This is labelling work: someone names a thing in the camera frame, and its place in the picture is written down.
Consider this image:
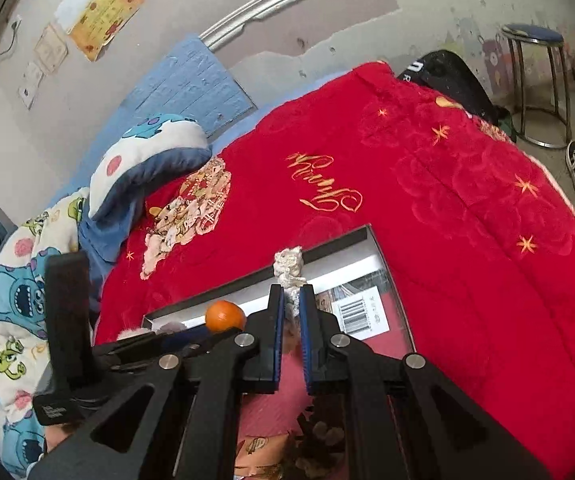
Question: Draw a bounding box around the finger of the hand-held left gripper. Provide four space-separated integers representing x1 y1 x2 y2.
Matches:
92 327 245 373

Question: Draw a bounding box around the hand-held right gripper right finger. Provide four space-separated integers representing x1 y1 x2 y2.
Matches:
300 284 553 480

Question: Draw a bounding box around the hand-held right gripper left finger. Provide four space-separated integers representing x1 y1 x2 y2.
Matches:
30 284 284 480

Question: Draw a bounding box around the small orange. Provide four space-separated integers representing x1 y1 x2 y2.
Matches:
205 300 246 333

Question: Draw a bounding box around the cream crochet scrunchie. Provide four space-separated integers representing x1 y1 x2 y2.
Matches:
273 246 304 318

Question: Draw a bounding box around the black rimmed shallow box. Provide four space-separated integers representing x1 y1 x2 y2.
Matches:
142 225 417 480

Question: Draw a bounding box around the cartoon monster quilt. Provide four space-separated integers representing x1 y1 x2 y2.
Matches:
0 187 93 478

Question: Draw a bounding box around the brown triangular snack packet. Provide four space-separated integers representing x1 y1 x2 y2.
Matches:
234 432 294 480

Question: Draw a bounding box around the blue white cartoon pillow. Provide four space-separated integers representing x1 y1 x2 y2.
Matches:
88 114 212 221

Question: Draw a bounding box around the red printed blanket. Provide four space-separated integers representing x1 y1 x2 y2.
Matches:
94 60 575 480

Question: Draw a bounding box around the black bag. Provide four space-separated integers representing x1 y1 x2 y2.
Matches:
396 50 507 127

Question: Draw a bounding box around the metal stool with blue seat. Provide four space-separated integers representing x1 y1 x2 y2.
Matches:
500 22 575 150

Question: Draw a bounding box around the small white wall certificate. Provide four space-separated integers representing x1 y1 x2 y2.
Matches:
17 62 46 111

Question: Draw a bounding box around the blue foam wall panel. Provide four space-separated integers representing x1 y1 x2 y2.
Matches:
127 34 258 141

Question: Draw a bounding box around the beige framed wall certificate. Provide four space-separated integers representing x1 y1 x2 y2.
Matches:
34 22 71 74

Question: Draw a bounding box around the wall socket with cable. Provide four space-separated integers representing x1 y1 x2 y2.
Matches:
0 15 24 79

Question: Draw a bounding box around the yellow wall certificate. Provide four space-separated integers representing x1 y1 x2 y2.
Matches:
67 0 146 62

